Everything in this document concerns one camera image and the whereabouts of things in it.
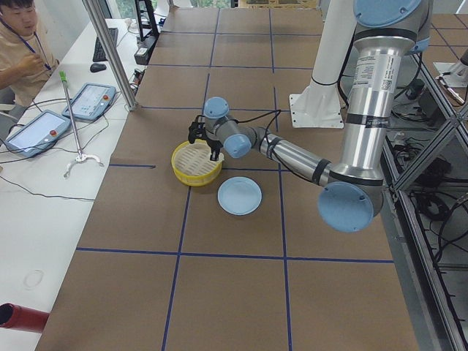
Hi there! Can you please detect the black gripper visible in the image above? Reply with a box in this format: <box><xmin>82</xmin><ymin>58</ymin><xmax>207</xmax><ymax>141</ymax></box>
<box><xmin>188</xmin><ymin>116</ymin><xmax>221</xmax><ymax>161</ymax></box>

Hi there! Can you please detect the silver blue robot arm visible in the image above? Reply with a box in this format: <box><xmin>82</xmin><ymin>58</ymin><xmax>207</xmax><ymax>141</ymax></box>
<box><xmin>188</xmin><ymin>1</ymin><xmax>433</xmax><ymax>233</ymax></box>

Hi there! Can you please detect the yellow bamboo steamer basket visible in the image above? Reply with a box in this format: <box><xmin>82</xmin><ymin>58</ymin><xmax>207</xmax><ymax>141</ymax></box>
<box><xmin>171</xmin><ymin>140</ymin><xmax>222</xmax><ymax>186</ymax></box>

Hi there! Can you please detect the light blue plate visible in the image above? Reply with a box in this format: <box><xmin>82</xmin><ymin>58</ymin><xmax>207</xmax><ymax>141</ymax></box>
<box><xmin>217</xmin><ymin>176</ymin><xmax>263</xmax><ymax>216</ymax></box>

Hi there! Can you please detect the black power box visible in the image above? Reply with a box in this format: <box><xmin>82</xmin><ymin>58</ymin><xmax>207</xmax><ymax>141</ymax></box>
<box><xmin>134</xmin><ymin>36</ymin><xmax>156</xmax><ymax>66</ymax></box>

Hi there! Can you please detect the far teach pendant tablet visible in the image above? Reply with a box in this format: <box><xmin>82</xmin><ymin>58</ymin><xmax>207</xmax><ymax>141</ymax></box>
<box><xmin>71</xmin><ymin>83</ymin><xmax>116</xmax><ymax>121</ymax></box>

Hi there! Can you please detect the teach pendant tablet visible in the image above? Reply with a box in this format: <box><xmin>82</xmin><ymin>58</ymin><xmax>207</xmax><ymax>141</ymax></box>
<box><xmin>71</xmin><ymin>83</ymin><xmax>116</xmax><ymax>121</ymax></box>
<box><xmin>4</xmin><ymin>110</ymin><xmax>71</xmax><ymax>157</ymax></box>

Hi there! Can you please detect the metal rod grabber tool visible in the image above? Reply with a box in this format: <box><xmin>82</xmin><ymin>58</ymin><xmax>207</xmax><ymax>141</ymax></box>
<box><xmin>59</xmin><ymin>71</ymin><xmax>105</xmax><ymax>178</ymax></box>

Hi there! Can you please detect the black computer mouse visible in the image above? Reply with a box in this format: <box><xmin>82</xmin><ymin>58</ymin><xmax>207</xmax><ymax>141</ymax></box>
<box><xmin>89</xmin><ymin>63</ymin><xmax>107</xmax><ymax>73</ymax></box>

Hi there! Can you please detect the black keyboard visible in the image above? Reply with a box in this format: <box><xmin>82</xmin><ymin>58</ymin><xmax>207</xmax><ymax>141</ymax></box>
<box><xmin>92</xmin><ymin>27</ymin><xmax>119</xmax><ymax>63</ymax></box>

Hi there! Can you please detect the near teach pendant tablet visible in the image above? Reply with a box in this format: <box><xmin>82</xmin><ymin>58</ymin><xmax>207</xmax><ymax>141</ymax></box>
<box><xmin>4</xmin><ymin>110</ymin><xmax>71</xmax><ymax>157</ymax></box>

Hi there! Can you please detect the seated person beige shirt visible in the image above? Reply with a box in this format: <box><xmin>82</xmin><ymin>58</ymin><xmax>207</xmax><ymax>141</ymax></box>
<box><xmin>1</xmin><ymin>1</ymin><xmax>59</xmax><ymax>107</ymax></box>

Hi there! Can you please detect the red cylinder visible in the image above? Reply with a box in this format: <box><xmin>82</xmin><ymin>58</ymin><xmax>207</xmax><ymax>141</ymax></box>
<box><xmin>1</xmin><ymin>303</ymin><xmax>49</xmax><ymax>333</ymax></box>

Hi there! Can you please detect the white metal base plate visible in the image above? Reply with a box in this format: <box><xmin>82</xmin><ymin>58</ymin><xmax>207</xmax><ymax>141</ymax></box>
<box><xmin>289</xmin><ymin>92</ymin><xmax>344</xmax><ymax>129</ymax></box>

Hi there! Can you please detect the aluminium frame post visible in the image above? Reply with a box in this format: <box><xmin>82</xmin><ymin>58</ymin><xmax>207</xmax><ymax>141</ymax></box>
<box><xmin>82</xmin><ymin>0</ymin><xmax>137</xmax><ymax>111</ymax></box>

